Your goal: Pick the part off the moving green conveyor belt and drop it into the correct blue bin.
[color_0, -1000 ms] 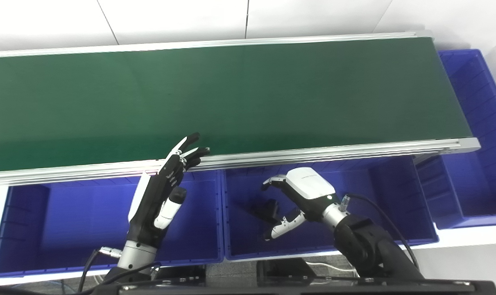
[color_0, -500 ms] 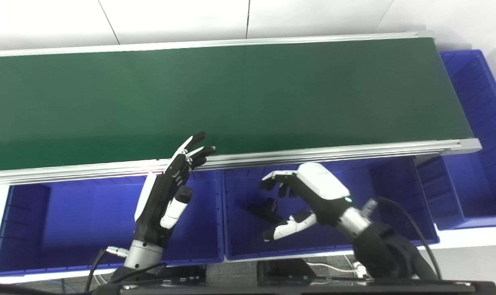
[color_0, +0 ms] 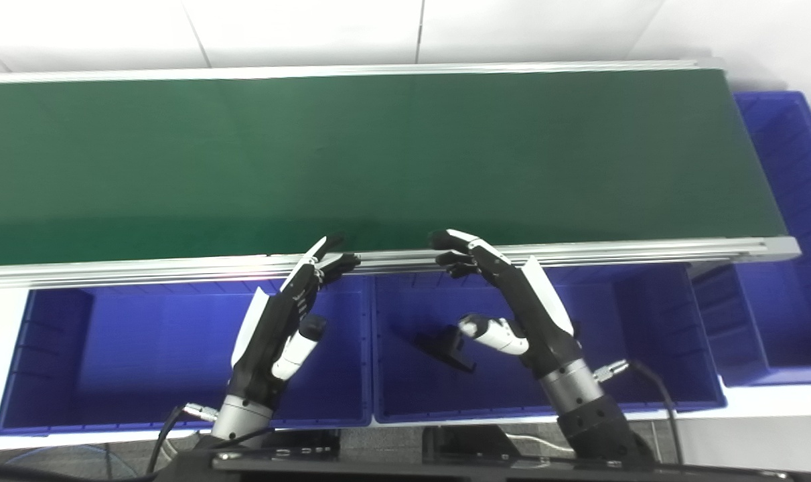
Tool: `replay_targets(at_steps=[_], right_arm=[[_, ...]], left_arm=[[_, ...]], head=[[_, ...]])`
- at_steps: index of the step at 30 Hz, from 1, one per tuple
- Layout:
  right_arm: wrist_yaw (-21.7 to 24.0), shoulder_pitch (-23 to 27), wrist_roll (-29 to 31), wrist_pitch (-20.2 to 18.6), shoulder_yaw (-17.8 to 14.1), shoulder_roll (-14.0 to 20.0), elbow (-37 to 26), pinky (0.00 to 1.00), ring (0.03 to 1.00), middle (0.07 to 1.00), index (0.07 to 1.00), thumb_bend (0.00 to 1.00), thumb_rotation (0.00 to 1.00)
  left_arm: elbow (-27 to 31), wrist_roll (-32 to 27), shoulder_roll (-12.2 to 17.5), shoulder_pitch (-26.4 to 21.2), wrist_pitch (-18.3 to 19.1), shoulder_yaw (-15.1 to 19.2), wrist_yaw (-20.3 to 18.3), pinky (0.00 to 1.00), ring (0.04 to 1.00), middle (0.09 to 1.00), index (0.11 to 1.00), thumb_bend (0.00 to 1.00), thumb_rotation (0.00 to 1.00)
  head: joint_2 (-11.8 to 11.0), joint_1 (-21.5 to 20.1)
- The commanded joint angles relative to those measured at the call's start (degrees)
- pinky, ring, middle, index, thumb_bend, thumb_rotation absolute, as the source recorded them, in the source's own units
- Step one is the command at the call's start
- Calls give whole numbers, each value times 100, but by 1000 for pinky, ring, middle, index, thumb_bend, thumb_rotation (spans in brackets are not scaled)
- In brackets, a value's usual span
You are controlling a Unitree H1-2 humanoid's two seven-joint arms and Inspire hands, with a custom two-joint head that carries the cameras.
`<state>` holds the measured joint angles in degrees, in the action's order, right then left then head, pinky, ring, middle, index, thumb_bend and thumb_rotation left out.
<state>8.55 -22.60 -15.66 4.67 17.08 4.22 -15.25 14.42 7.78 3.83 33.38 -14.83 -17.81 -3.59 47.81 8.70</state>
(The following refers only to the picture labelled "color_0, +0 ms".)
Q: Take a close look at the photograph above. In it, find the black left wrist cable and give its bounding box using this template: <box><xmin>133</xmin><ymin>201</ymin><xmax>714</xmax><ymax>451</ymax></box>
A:
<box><xmin>147</xmin><ymin>402</ymin><xmax>218</xmax><ymax>476</ymax></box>

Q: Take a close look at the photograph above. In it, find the green conveyor belt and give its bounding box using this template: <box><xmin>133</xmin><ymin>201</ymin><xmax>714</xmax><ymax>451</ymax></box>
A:
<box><xmin>0</xmin><ymin>59</ymin><xmax>801</xmax><ymax>292</ymax></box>
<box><xmin>0</xmin><ymin>69</ymin><xmax>784</xmax><ymax>267</ymax></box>

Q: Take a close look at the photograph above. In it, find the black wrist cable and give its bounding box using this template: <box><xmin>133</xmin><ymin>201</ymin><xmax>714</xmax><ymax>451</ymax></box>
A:
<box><xmin>147</xmin><ymin>402</ymin><xmax>218</xmax><ymax>476</ymax></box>
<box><xmin>593</xmin><ymin>359</ymin><xmax>684</xmax><ymax>466</ymax></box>

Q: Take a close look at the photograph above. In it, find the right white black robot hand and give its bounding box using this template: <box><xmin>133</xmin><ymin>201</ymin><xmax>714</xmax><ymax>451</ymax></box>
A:
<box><xmin>429</xmin><ymin>229</ymin><xmax>583</xmax><ymax>380</ymax></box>

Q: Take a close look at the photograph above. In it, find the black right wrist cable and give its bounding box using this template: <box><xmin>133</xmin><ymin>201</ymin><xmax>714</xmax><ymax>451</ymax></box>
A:
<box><xmin>593</xmin><ymin>359</ymin><xmax>684</xmax><ymax>466</ymax></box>

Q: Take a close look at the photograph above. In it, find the black flanged bearing part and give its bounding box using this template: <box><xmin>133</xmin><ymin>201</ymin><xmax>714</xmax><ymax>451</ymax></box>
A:
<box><xmin>415</xmin><ymin>328</ymin><xmax>477</xmax><ymax>374</ymax></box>

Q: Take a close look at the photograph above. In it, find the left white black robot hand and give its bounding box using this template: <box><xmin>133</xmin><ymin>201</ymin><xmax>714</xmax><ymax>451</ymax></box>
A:
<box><xmin>230</xmin><ymin>234</ymin><xmax>362</xmax><ymax>409</ymax></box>

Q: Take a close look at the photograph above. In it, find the black robot torso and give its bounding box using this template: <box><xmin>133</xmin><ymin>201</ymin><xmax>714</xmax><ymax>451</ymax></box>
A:
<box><xmin>154</xmin><ymin>425</ymin><xmax>811</xmax><ymax>482</ymax></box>

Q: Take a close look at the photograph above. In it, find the blue plastic bin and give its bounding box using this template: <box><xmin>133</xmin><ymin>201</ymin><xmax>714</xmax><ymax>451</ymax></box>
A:
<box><xmin>0</xmin><ymin>276</ymin><xmax>374</xmax><ymax>436</ymax></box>
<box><xmin>372</xmin><ymin>264</ymin><xmax>727</xmax><ymax>424</ymax></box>
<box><xmin>690</xmin><ymin>92</ymin><xmax>811</xmax><ymax>388</ymax></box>

